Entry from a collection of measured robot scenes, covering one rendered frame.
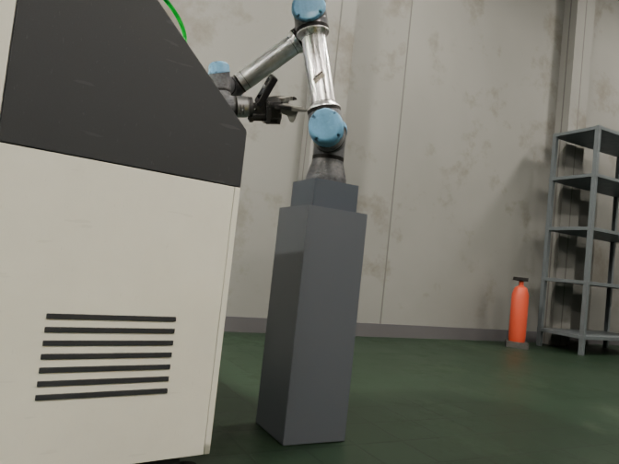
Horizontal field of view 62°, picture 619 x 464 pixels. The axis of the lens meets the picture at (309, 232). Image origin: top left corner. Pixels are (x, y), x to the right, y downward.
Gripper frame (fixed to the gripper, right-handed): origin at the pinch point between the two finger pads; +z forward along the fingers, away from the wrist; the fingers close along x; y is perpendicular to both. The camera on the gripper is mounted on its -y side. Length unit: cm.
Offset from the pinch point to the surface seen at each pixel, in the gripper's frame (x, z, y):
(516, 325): -133, 276, 250
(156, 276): 70, -54, 24
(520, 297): -145, 282, 227
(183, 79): 44, -45, -18
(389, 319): -153, 148, 243
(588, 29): -331, 424, 4
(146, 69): 46, -54, -21
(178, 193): 59, -48, 7
